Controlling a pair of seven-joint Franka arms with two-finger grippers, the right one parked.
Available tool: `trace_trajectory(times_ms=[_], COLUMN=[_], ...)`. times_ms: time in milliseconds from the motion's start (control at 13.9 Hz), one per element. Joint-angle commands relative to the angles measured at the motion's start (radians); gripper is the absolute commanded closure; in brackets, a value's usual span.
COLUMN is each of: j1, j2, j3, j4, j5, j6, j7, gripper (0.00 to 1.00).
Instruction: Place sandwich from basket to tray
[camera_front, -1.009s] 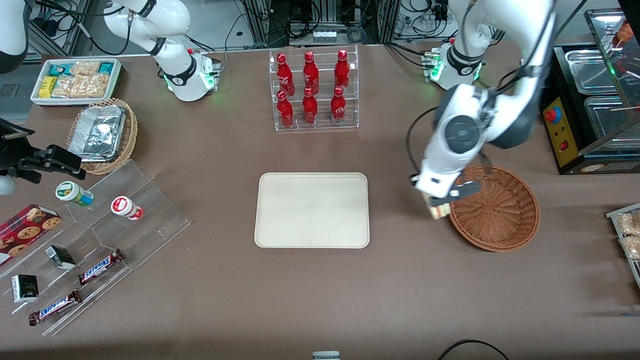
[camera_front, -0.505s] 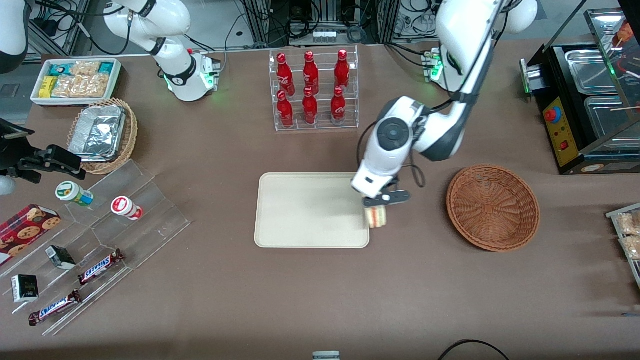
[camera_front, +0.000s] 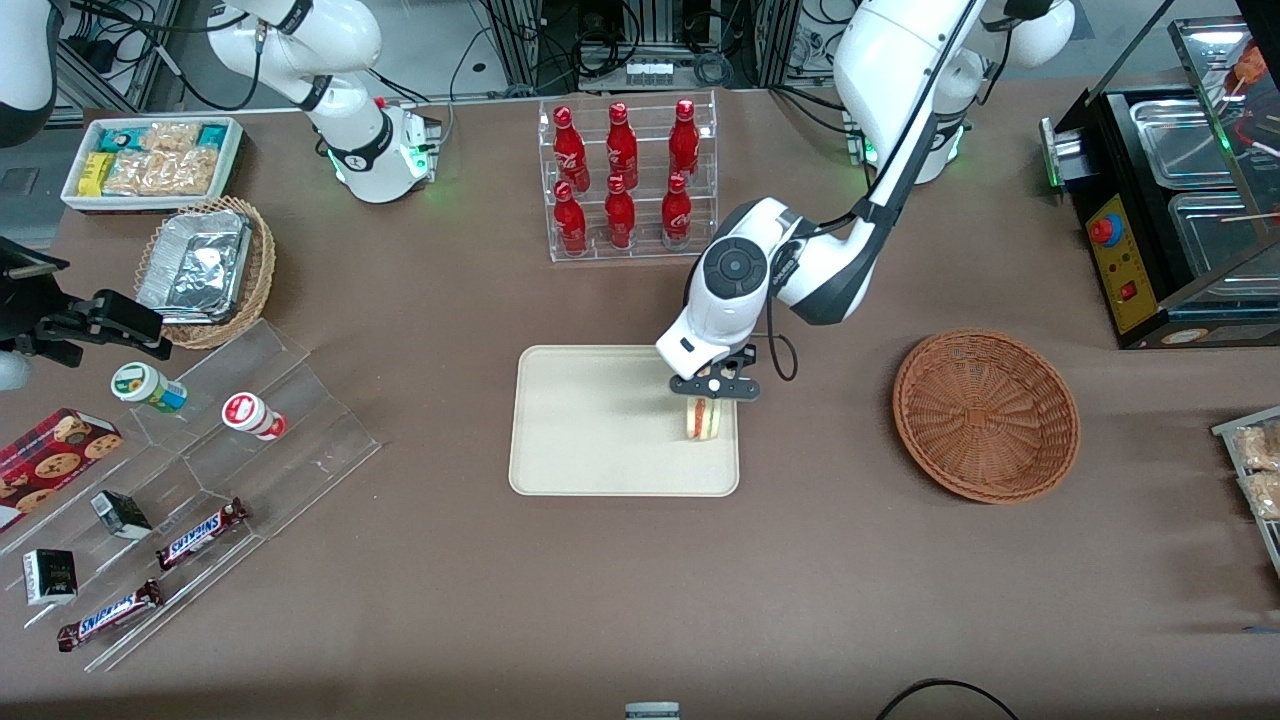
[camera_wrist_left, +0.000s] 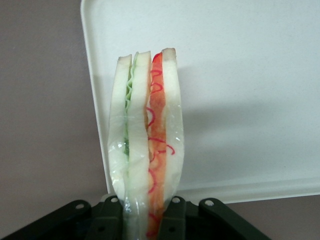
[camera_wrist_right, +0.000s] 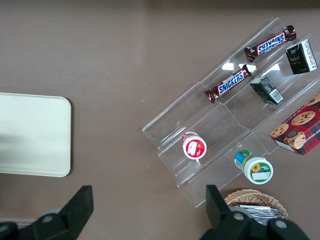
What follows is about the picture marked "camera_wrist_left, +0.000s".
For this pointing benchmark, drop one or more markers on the beige plastic tray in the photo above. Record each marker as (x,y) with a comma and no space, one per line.
(237,100)

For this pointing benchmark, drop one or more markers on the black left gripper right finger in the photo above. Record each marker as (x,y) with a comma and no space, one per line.
(173,220)

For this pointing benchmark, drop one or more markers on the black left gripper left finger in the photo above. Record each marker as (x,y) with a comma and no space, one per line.
(107,220)

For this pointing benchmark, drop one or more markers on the triangle sandwich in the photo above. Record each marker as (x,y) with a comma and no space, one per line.
(140,125)

